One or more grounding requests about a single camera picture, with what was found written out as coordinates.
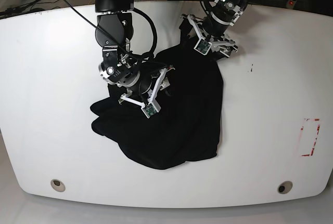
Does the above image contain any right gripper body with mount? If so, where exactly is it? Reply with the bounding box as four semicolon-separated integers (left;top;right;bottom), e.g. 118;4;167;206
118;65;174;112

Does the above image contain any left gripper body with mount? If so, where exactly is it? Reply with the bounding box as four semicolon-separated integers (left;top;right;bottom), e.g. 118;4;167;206
181;13;238;58

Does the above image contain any black T-shirt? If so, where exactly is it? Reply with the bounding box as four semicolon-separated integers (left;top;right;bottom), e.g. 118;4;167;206
91;20;224;170

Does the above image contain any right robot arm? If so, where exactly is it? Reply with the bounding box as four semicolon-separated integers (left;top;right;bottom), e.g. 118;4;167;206
95;0;172;117

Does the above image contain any red tape rectangle marking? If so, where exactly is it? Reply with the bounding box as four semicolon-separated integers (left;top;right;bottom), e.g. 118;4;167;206
297;118;321;157

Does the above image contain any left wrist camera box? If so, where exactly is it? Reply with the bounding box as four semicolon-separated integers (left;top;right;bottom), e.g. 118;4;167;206
194;38;212;55

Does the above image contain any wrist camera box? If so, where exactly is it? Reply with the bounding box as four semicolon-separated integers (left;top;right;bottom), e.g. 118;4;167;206
194;38;212;55
141;103;158;118

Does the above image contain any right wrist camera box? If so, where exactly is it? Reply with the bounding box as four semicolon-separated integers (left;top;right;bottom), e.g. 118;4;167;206
141;103;158;118

